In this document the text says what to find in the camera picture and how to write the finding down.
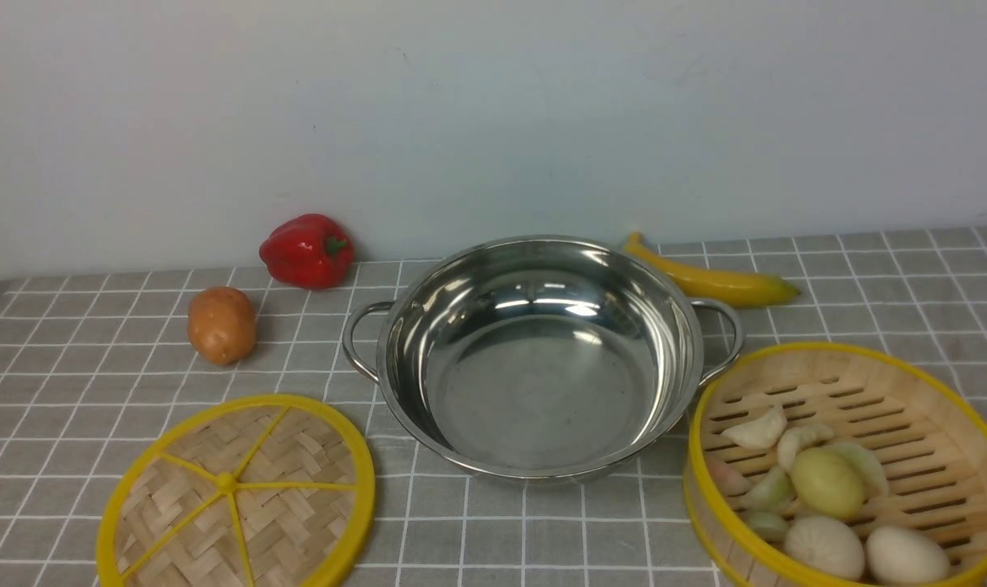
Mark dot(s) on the yellow-green round bun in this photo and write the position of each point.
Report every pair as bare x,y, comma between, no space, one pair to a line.
825,482

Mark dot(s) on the small green dumpling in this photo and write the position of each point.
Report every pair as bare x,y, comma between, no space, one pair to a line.
769,526

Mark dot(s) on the woven bamboo steamer lid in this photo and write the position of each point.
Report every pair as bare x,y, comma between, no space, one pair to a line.
274,490

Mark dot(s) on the bamboo steamer basket yellow rim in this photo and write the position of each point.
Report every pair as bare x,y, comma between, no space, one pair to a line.
932,446

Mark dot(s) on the red bell pepper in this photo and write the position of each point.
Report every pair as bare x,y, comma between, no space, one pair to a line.
311,251

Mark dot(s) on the pale dumpling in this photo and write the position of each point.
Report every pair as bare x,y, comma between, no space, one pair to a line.
800,437

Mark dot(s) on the brown potato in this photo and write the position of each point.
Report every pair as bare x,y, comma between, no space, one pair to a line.
221,325

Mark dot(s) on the pink dumpling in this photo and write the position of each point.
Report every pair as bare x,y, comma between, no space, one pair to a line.
729,481

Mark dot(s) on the grey checkered tablecloth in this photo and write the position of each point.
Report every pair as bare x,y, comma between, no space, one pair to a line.
94,367

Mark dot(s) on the white round bun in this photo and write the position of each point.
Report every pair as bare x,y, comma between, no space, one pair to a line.
826,544

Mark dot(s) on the white dumpling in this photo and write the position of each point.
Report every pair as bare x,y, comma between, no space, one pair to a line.
761,433

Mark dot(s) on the light green dumpling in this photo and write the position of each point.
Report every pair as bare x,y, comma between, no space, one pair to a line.
867,466

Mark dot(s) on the stainless steel pot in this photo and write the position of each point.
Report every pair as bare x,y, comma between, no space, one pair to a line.
542,358

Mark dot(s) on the yellow banana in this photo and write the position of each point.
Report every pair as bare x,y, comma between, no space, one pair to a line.
738,289

